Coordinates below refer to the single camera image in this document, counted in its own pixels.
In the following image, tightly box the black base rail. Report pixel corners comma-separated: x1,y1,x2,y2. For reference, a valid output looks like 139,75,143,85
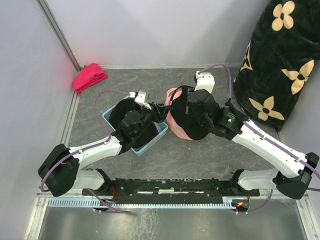
91,178,260,204

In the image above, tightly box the red cloth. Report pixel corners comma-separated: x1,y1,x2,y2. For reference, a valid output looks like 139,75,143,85
72,63,108,93

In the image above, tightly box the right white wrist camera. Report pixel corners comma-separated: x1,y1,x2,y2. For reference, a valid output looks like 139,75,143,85
194,71,215,94

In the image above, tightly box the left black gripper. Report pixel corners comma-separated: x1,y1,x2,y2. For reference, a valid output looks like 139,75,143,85
133,101,172,138

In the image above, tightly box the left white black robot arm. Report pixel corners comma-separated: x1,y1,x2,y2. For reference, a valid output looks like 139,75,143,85
38,98,170,197

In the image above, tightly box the black cap white NY logo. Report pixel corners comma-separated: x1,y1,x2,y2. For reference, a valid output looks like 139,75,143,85
109,98,157,154

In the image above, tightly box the light blue cable duct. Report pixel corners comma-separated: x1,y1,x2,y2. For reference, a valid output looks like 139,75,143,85
46,197,236,210

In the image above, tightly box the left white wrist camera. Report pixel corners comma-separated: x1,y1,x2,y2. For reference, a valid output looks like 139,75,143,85
129,90,152,110

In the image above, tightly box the black floral blanket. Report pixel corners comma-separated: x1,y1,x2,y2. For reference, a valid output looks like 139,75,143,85
233,0,320,131

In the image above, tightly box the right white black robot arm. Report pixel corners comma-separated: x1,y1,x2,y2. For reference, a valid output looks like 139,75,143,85
186,89,320,200

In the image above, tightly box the black cap gold R logo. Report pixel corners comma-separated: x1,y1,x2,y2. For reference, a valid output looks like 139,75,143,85
169,85,209,141

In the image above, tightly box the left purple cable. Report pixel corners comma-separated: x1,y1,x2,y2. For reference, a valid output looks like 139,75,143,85
39,90,132,193

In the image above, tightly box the aluminium corner profile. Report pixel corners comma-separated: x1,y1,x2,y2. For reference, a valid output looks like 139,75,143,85
35,0,82,72

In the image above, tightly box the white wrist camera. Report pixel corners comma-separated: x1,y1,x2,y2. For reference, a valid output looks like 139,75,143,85
129,90,152,110
194,71,215,94

